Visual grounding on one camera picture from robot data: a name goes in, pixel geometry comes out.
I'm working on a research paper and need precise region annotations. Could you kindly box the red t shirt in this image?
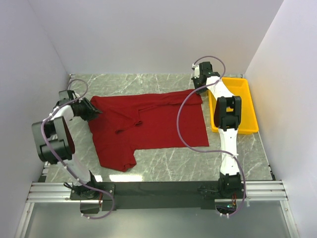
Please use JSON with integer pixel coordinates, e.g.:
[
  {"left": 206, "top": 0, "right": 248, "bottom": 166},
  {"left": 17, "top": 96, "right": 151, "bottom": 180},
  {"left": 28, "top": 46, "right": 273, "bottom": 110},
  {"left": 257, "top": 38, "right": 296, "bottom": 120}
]
[{"left": 89, "top": 89, "right": 209, "bottom": 172}]

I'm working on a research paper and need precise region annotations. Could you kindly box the yellow plastic tray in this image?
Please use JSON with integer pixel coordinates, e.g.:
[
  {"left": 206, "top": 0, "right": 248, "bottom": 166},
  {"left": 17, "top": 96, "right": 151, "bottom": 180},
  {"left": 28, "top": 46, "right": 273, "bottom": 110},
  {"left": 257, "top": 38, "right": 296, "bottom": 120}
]
[{"left": 222, "top": 77, "right": 259, "bottom": 134}]

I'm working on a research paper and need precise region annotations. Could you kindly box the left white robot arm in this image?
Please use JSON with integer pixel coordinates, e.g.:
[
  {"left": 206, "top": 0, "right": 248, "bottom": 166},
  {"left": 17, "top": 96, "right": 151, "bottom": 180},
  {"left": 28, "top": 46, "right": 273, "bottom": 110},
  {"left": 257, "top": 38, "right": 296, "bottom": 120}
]
[{"left": 32, "top": 90, "right": 103, "bottom": 200}]

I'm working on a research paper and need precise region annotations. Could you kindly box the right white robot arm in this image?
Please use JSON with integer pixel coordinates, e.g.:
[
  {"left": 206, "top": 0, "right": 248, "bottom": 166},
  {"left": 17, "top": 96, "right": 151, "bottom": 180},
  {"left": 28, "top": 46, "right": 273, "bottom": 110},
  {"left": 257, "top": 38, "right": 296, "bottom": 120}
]
[{"left": 192, "top": 62, "right": 243, "bottom": 198}]

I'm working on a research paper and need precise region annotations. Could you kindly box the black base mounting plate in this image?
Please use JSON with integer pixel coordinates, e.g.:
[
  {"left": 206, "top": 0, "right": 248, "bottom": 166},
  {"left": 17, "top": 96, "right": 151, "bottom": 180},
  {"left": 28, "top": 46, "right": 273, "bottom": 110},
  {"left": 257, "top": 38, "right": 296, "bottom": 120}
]
[{"left": 63, "top": 180, "right": 246, "bottom": 214}]

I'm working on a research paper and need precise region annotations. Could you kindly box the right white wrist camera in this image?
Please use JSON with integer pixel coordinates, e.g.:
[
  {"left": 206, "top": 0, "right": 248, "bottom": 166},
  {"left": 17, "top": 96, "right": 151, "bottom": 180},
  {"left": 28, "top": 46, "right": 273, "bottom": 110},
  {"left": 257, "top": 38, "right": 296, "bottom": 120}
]
[{"left": 192, "top": 64, "right": 200, "bottom": 80}]

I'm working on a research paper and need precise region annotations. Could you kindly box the aluminium frame rail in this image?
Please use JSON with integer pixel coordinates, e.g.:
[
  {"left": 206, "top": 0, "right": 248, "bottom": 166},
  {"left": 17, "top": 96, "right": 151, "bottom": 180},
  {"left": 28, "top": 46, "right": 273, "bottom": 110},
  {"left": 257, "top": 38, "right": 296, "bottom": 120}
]
[{"left": 26, "top": 180, "right": 288, "bottom": 203}]

